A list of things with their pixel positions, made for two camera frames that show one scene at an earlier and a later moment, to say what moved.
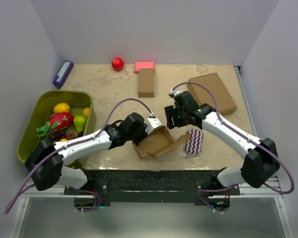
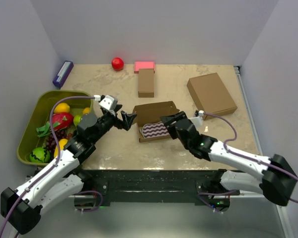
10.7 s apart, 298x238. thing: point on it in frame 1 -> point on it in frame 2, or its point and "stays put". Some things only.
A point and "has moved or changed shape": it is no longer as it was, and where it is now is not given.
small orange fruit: [86, 111] stays put
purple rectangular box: [63, 74] stays put
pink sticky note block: [144, 65] stays put
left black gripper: [143, 127] -> [128, 119]
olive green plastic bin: [77, 101] stays put
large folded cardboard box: [225, 103] stays put
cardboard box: [159, 141] -> [152, 113]
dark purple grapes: [55, 136] stays put
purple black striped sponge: [193, 146] has moved or changed shape
